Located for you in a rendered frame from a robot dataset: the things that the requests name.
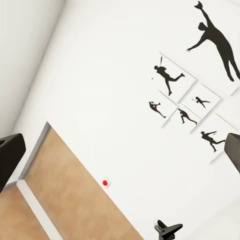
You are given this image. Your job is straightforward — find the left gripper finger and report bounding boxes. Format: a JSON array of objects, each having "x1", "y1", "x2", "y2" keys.
[{"x1": 161, "y1": 223, "x2": 183, "y2": 240}]

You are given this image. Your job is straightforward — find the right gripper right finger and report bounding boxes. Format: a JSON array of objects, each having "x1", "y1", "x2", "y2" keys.
[{"x1": 223, "y1": 132, "x2": 240, "y2": 173}]

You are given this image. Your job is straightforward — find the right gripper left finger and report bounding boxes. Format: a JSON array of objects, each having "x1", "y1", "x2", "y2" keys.
[{"x1": 0, "y1": 133, "x2": 26, "y2": 193}]

